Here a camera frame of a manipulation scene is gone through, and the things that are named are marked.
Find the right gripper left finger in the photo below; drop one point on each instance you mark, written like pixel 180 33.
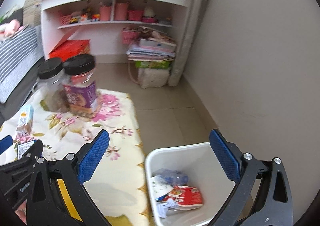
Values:
pixel 45 205

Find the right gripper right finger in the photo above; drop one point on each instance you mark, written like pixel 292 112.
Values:
pixel 273 202

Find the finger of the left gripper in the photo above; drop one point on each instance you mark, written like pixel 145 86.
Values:
pixel 5 143
pixel 34 152

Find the red snack bag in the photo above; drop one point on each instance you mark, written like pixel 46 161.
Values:
pixel 183 198

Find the clear plastic water bottle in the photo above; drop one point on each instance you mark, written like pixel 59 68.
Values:
pixel 171 177

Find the white paper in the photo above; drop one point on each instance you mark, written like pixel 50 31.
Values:
pixel 167 208

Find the small white printed packet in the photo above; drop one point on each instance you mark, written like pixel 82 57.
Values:
pixel 22 148

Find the yellow paper wrapper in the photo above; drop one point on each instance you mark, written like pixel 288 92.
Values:
pixel 67 200

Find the small milk carton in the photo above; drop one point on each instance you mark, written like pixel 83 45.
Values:
pixel 25 120

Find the purple label snack jar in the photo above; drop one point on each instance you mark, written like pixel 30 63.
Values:
pixel 79 85

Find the floral tablecloth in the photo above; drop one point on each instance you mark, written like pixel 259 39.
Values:
pixel 118 185

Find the clear jar black lid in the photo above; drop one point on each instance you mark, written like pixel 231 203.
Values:
pixel 50 74

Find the striped sofa cushion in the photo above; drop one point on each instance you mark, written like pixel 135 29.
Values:
pixel 18 54

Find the red gift box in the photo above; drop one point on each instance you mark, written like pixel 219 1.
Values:
pixel 71 48

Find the white shelf unit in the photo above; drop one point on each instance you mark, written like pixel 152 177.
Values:
pixel 102 21

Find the stack of folded textiles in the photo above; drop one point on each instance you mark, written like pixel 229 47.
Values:
pixel 148 44

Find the pink storage bucket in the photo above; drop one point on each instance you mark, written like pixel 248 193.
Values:
pixel 121 11

